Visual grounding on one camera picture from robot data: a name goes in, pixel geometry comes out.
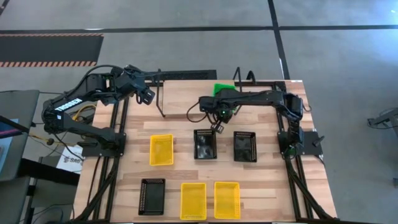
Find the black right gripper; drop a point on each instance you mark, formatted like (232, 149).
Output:
(222, 114)

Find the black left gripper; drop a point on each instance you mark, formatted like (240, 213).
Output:
(146, 95)

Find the black slotted plastic basket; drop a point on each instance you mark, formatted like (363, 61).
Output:
(205, 144)
(152, 197)
(245, 147)

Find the green slotted plastic basket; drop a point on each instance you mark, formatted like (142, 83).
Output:
(219, 87)

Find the yellow slotted plastic basket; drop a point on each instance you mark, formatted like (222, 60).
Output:
(193, 201)
(227, 200)
(161, 150)

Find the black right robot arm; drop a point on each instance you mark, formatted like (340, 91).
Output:
(258, 96)

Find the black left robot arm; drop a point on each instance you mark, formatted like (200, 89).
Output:
(66, 104)

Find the black power strip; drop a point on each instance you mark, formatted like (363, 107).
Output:
(186, 75)

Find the white printed paper sheet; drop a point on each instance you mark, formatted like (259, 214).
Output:
(70, 161)

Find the black orange-striped floor mat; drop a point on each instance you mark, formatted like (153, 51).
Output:
(46, 49)

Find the black furniture beam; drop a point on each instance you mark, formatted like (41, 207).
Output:
(46, 171)

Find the grey side table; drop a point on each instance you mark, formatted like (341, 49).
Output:
(18, 102)

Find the black-framed screen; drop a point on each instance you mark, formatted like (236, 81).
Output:
(15, 124)

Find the grey metal stand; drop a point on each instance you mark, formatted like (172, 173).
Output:
(384, 118)

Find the black aluminium table frame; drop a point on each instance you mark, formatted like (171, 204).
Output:
(125, 121)

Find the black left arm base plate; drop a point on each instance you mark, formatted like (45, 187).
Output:
(93, 151)

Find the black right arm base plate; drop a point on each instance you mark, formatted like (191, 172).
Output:
(311, 143)

